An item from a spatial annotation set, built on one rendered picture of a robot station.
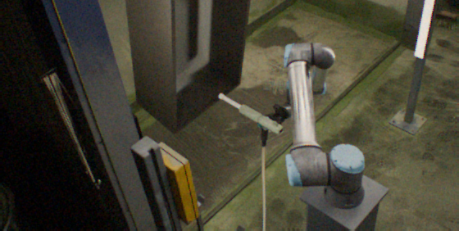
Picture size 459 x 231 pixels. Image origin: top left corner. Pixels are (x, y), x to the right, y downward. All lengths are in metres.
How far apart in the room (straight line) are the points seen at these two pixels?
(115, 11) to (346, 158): 2.25
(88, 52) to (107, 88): 0.18
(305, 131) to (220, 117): 1.48
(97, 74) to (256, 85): 2.33
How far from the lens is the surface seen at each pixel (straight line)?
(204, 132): 3.60
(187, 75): 3.34
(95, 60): 1.73
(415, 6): 4.25
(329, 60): 2.56
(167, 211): 1.51
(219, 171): 3.33
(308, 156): 2.24
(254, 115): 2.93
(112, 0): 3.86
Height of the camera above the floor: 2.57
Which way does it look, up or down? 42 degrees down
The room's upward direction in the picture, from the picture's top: 7 degrees counter-clockwise
